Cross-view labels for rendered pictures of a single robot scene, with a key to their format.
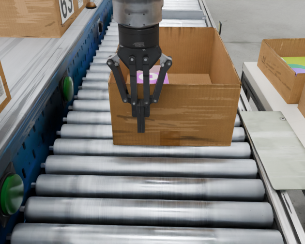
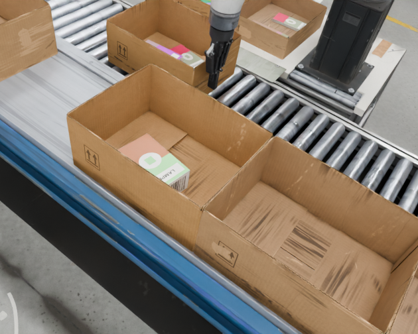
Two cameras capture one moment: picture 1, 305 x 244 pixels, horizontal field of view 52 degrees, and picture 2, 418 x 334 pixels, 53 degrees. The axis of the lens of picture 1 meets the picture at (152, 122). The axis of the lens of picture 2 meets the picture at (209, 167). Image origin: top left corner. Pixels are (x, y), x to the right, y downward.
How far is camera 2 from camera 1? 117 cm
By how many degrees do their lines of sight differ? 48
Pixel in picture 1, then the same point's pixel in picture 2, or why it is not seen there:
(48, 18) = (48, 39)
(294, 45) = not seen: outside the picture
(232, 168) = (247, 84)
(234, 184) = (259, 90)
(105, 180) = not seen: hidden behind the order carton
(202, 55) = (153, 19)
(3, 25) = (7, 66)
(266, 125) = not seen: hidden behind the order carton
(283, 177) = (269, 75)
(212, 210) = (267, 106)
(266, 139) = (241, 59)
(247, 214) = (277, 99)
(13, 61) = (81, 91)
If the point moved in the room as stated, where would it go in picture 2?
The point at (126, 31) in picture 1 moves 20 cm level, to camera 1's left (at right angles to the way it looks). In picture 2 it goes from (227, 33) to (188, 61)
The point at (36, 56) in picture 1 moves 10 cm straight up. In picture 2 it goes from (85, 78) to (81, 50)
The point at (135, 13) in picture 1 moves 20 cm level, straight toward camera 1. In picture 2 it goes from (235, 22) to (296, 49)
